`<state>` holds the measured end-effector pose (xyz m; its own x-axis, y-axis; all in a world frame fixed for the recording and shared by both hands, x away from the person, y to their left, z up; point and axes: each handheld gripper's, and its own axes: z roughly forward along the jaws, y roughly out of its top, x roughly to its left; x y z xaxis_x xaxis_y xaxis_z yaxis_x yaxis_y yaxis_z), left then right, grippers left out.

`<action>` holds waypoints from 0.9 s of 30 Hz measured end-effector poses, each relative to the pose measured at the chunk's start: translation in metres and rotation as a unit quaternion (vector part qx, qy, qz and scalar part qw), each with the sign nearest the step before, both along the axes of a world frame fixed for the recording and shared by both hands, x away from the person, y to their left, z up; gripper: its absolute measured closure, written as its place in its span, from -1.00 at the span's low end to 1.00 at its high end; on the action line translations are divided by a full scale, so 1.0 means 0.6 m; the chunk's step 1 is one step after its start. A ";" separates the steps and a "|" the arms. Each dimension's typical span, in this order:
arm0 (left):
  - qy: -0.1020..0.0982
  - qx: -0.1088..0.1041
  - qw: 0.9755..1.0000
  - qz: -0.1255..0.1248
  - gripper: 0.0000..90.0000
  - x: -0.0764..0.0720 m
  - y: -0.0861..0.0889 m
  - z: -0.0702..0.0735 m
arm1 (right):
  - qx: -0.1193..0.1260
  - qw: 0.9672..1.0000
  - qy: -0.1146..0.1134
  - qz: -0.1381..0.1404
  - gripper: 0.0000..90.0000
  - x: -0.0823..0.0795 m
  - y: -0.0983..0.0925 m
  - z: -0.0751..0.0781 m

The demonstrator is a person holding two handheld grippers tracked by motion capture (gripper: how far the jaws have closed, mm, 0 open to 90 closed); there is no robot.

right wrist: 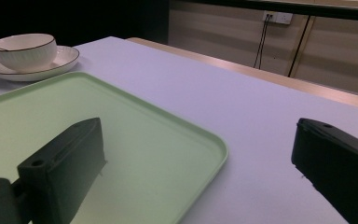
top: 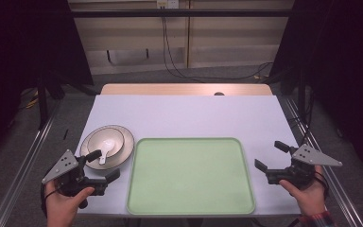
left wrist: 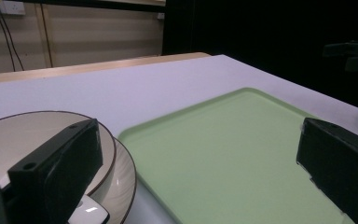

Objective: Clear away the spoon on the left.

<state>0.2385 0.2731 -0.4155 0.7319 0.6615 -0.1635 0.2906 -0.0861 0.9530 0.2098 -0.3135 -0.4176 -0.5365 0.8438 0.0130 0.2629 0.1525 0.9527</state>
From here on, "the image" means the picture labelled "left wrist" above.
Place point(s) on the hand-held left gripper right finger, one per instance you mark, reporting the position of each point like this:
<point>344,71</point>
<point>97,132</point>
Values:
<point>338,161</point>

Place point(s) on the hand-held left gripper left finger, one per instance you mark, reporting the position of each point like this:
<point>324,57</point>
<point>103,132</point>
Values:
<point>65,168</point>

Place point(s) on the cream bowl with brown rim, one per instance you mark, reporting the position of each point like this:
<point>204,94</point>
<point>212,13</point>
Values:
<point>21,140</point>

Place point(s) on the white ceramic spoon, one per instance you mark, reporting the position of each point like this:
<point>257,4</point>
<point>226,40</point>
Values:
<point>88,211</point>

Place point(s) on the cream plate with brown rim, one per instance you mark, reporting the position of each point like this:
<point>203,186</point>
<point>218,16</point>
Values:
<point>122,177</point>

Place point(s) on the light wooden table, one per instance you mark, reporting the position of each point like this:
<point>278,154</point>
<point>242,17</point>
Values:
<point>90,67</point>

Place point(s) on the light green plastic tray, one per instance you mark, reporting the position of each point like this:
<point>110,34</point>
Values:
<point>230,155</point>

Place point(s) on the white wall socket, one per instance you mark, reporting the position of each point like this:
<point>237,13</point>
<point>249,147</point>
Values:
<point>7,6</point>

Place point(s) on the small white wall switch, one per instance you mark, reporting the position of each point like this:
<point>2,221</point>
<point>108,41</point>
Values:
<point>160,16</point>

